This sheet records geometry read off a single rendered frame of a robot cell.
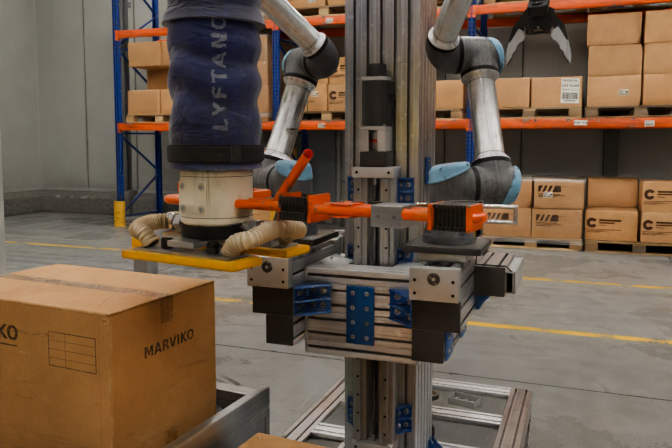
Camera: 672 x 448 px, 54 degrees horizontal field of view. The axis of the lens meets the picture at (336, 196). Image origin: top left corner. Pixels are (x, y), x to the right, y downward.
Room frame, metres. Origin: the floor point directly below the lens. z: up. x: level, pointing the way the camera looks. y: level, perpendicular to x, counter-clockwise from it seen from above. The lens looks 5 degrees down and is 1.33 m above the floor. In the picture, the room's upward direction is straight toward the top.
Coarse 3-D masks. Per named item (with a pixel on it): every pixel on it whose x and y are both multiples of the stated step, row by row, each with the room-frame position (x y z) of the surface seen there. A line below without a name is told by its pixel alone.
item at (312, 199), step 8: (296, 192) 1.48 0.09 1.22; (280, 200) 1.42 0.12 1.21; (288, 200) 1.40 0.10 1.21; (296, 200) 1.39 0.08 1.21; (304, 200) 1.38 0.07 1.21; (312, 200) 1.39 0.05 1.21; (320, 200) 1.42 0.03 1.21; (328, 200) 1.45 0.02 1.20; (280, 208) 1.43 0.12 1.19; (288, 208) 1.41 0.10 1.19; (296, 208) 1.40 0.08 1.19; (304, 208) 1.39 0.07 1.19; (312, 208) 1.39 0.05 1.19; (280, 216) 1.42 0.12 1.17; (288, 216) 1.41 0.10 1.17; (296, 216) 1.39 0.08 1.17; (304, 216) 1.38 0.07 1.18; (312, 216) 1.39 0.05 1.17; (320, 216) 1.42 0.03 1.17; (328, 216) 1.45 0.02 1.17
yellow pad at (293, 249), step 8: (200, 248) 1.66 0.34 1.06; (256, 248) 1.57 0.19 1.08; (264, 248) 1.56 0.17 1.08; (272, 248) 1.55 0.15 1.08; (280, 248) 1.55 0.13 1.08; (288, 248) 1.55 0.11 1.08; (296, 248) 1.56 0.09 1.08; (304, 248) 1.59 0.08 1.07; (272, 256) 1.55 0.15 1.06; (280, 256) 1.53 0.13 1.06; (288, 256) 1.53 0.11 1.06
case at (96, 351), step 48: (0, 288) 1.71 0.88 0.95; (48, 288) 1.71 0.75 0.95; (96, 288) 1.71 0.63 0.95; (144, 288) 1.71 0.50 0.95; (192, 288) 1.72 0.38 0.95; (0, 336) 1.60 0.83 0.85; (48, 336) 1.53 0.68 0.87; (96, 336) 1.47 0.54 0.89; (144, 336) 1.55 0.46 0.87; (192, 336) 1.72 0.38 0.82; (0, 384) 1.60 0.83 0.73; (48, 384) 1.53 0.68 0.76; (96, 384) 1.47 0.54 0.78; (144, 384) 1.55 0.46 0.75; (192, 384) 1.71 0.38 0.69; (0, 432) 1.61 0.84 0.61; (48, 432) 1.53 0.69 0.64; (96, 432) 1.47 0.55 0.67; (144, 432) 1.54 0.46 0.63
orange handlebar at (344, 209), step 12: (264, 192) 1.78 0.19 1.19; (240, 204) 1.50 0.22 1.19; (252, 204) 1.48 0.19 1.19; (264, 204) 1.46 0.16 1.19; (276, 204) 1.45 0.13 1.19; (324, 204) 1.39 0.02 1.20; (336, 204) 1.36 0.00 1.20; (348, 204) 1.35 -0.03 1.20; (360, 204) 1.39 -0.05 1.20; (336, 216) 1.36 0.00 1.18; (348, 216) 1.35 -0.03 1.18; (360, 216) 1.34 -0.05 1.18; (408, 216) 1.28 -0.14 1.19; (420, 216) 1.27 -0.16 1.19; (480, 216) 1.22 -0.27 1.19
